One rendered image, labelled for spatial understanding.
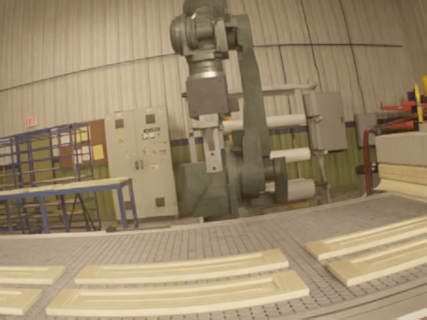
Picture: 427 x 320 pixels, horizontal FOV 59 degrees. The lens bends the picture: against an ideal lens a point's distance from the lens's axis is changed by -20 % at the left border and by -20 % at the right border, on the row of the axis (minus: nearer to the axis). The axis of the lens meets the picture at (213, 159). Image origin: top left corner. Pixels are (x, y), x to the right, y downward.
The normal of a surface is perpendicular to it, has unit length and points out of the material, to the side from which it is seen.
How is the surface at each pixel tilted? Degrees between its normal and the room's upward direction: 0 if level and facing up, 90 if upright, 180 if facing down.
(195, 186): 90
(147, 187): 90
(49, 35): 90
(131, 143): 90
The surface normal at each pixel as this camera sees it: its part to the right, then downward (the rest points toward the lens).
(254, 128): -0.07, -0.05
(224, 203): 0.01, 0.60
